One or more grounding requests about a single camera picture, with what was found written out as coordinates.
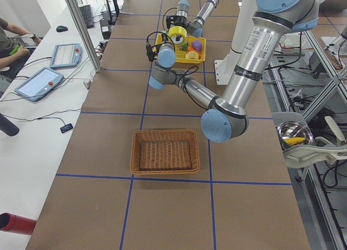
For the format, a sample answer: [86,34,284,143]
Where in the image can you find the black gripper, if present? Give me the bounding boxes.
[173,16,188,28]

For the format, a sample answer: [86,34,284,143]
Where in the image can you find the yellow tape roll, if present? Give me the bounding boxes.
[168,25,187,44]

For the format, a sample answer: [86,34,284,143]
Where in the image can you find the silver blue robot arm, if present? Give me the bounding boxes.
[146,0,320,143]
[166,0,219,38]

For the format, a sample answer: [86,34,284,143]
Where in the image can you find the yellow plastic basket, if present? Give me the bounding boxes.
[149,32,206,68]

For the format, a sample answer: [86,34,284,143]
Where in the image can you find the brown wicker basket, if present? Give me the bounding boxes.
[130,129,200,175]

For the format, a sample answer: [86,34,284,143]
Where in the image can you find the purple cube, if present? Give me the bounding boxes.
[191,40,202,52]

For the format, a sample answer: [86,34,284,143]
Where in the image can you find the orange toy piece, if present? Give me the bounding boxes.
[188,46,201,58]

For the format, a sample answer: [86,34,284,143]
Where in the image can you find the bread slice toy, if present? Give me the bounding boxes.
[185,51,199,60]

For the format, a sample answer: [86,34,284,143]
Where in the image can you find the black keyboard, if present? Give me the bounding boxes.
[79,4,94,29]

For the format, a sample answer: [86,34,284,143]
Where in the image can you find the upper teach pendant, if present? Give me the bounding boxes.
[49,43,82,69]

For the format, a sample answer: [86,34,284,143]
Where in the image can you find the teach pendant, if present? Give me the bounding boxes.
[15,67,63,102]
[49,43,82,69]

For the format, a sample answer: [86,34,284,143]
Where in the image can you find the black computer mouse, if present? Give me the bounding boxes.
[56,25,68,33]

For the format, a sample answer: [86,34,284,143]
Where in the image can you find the small black device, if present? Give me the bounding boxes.
[60,123,73,133]

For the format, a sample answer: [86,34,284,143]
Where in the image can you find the white pot with corn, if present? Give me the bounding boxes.
[277,120,314,150]

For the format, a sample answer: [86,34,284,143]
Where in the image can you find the lower teach pendant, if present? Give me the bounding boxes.
[15,67,63,102]

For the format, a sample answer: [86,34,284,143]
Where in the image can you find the person at desk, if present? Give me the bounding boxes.
[1,18,41,72]

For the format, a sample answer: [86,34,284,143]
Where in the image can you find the red bottle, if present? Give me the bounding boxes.
[1,213,36,235]

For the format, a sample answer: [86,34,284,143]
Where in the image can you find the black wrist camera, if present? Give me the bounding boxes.
[146,42,157,62]
[165,15,176,29]

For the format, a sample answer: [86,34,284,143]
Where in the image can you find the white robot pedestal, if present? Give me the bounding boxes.
[214,0,257,85]

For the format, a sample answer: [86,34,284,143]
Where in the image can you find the aluminium frame post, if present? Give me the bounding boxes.
[65,0,101,73]

